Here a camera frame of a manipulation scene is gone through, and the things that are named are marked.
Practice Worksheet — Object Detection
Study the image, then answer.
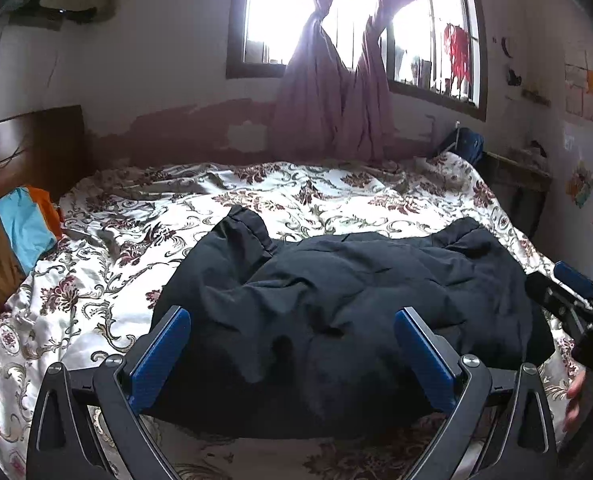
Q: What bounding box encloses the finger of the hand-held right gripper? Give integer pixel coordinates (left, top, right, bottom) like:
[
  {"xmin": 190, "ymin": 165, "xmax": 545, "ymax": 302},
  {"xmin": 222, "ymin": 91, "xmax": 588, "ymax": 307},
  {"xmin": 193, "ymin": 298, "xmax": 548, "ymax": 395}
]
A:
[
  {"xmin": 525, "ymin": 274, "xmax": 593, "ymax": 333},
  {"xmin": 553, "ymin": 261, "xmax": 593, "ymax": 311}
]

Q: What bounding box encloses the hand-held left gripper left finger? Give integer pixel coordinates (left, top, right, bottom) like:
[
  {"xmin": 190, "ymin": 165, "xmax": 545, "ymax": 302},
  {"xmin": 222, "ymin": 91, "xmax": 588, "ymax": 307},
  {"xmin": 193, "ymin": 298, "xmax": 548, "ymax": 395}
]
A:
[{"xmin": 26, "ymin": 305, "xmax": 193, "ymax": 480}]

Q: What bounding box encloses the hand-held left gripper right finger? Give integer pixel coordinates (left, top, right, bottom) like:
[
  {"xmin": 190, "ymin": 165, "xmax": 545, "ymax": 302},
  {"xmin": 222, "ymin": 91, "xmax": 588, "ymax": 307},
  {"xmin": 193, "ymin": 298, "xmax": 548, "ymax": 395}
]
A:
[{"xmin": 393, "ymin": 306, "xmax": 559, "ymax": 480}]

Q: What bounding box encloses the black padded jacket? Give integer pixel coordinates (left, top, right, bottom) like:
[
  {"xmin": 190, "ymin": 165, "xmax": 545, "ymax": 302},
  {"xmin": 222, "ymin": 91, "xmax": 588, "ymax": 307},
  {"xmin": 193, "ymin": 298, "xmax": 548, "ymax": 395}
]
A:
[{"xmin": 141, "ymin": 204, "xmax": 557, "ymax": 442}]

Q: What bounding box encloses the person's right forearm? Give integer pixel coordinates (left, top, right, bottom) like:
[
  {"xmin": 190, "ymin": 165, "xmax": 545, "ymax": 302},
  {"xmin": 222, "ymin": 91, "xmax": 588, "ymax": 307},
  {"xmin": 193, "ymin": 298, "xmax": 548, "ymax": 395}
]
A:
[{"xmin": 557, "ymin": 410, "xmax": 593, "ymax": 480}]

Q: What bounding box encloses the person's right hand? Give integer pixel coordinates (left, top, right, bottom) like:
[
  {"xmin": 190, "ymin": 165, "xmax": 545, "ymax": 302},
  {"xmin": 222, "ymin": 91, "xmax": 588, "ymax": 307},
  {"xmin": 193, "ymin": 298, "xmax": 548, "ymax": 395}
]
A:
[{"xmin": 563, "ymin": 372, "xmax": 588, "ymax": 433}]

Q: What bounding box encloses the wooden side table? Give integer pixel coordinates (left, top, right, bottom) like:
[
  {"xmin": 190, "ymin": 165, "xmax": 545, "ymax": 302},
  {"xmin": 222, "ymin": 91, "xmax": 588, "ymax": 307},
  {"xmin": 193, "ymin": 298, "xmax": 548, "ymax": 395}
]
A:
[{"xmin": 481, "ymin": 147, "xmax": 553, "ymax": 242}]

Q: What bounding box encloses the floral bedspread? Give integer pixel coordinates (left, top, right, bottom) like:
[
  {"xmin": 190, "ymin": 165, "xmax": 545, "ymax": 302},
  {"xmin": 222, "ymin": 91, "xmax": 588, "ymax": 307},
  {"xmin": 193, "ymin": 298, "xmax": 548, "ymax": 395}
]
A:
[{"xmin": 0, "ymin": 152, "xmax": 584, "ymax": 480}]

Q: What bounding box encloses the blue bag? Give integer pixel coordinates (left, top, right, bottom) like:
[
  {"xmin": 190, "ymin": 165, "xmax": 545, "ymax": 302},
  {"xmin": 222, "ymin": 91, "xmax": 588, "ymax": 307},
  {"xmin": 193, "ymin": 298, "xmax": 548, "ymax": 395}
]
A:
[{"xmin": 446, "ymin": 127, "xmax": 485, "ymax": 167}]

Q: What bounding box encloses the blue orange brown pillow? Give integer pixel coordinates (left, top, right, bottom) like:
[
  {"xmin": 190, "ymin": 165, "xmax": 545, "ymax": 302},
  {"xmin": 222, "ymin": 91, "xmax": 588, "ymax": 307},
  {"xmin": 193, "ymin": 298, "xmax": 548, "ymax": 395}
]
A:
[{"xmin": 0, "ymin": 186, "xmax": 64, "ymax": 314}]

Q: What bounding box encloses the wooden headboard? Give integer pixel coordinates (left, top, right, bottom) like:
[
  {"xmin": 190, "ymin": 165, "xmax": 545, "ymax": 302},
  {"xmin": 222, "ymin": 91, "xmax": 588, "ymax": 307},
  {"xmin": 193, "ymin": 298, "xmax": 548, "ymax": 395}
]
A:
[{"xmin": 0, "ymin": 105, "xmax": 86, "ymax": 211}]

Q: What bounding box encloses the red hanging garment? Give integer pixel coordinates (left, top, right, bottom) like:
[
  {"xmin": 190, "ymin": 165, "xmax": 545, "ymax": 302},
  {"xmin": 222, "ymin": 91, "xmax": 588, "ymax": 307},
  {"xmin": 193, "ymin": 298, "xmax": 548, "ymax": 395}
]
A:
[{"xmin": 443, "ymin": 24, "xmax": 473, "ymax": 84}]

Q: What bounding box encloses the pink curtain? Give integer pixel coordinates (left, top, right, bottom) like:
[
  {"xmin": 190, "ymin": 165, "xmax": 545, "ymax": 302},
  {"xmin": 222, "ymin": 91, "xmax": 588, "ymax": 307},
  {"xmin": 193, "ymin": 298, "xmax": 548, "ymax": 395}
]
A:
[
  {"xmin": 269, "ymin": 0, "xmax": 358, "ymax": 154},
  {"xmin": 333, "ymin": 0, "xmax": 430, "ymax": 164}
]

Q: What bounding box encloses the dark framed window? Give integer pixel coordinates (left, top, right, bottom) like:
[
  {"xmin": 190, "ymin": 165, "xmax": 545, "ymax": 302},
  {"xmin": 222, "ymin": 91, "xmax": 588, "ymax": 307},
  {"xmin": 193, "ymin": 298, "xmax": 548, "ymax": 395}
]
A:
[{"xmin": 226, "ymin": 0, "xmax": 488, "ymax": 122}]

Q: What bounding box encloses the thin wall cable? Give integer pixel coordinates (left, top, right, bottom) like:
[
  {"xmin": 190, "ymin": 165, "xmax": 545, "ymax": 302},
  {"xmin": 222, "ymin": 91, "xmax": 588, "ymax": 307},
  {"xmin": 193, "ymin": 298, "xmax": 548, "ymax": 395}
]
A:
[{"xmin": 40, "ymin": 24, "xmax": 62, "ymax": 112}]

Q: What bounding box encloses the dark wall shelf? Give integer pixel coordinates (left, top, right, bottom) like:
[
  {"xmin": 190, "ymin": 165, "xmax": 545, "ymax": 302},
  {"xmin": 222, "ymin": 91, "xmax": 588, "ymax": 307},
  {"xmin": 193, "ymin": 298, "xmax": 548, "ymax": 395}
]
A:
[{"xmin": 6, "ymin": 2, "xmax": 100, "ymax": 27}]

